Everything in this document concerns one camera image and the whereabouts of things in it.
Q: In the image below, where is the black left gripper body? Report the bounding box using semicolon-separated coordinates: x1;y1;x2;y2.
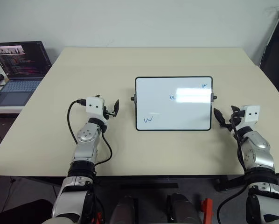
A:
103;105;115;121

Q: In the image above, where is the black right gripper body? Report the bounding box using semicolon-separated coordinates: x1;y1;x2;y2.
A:
219;109;245;133

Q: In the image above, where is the black-framed small whiteboard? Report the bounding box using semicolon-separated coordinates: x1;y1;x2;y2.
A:
130;75;218;132

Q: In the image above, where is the black upright panel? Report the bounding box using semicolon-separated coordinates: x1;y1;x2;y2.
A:
259;8;279;105

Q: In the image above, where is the open grey laptop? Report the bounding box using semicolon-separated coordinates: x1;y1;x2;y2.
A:
0;41;53;107

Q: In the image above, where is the white side desk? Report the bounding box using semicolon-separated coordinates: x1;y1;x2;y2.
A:
0;105;24;114

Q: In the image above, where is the dark rounded shape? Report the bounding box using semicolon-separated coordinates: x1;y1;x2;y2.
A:
167;193;202;224
110;195;140;224

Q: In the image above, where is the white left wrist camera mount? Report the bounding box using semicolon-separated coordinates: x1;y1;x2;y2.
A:
86;96;105;122

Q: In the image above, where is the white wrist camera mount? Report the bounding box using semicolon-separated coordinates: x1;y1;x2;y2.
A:
243;105;261;128
86;96;105;122

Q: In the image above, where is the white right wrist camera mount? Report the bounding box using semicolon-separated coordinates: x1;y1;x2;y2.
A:
243;105;261;128

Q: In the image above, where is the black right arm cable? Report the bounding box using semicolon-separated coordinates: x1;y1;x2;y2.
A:
216;114;248;224

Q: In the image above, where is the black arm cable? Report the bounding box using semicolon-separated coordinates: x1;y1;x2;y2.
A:
67;99;113;165
216;114;248;224

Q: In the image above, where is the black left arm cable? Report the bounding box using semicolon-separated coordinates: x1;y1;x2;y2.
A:
67;99;113;165

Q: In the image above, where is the black table frame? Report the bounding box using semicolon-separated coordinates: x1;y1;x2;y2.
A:
95;175;245;192

